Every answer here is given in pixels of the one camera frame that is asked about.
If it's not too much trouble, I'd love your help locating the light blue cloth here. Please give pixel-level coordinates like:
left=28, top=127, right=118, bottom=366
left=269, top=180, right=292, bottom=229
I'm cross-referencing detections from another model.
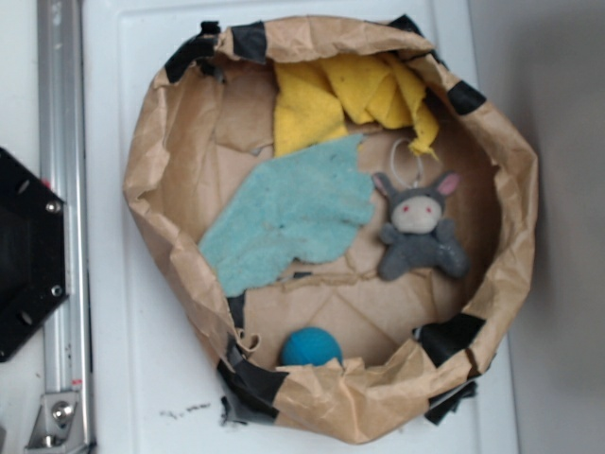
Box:
left=199, top=134, right=374, bottom=297

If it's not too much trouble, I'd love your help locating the gray plush bunny toy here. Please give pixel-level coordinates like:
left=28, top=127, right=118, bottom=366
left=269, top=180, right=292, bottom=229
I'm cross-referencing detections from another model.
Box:
left=372, top=171, right=470, bottom=281

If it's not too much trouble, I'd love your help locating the blue ball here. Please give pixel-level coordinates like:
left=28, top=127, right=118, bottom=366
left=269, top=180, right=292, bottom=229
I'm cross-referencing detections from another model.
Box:
left=280, top=327, right=343, bottom=366

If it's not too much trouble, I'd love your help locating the yellow cloth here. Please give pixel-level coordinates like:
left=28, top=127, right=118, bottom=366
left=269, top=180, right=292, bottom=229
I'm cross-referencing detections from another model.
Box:
left=273, top=53, right=439, bottom=157

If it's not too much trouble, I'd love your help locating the brown paper bag bin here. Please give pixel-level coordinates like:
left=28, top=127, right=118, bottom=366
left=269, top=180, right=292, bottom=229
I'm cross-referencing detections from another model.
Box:
left=123, top=16, right=538, bottom=444

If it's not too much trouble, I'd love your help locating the aluminum rail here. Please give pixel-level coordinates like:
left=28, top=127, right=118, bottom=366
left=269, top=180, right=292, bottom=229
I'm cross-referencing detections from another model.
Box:
left=37, top=1, right=95, bottom=453

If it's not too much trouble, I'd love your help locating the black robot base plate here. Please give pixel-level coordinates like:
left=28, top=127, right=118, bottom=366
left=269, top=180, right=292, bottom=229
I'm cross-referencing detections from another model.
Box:
left=1, top=149, right=68, bottom=362

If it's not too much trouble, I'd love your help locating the metal corner bracket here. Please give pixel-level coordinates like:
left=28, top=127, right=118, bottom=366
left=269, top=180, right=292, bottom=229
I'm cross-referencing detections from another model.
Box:
left=24, top=392, right=85, bottom=453

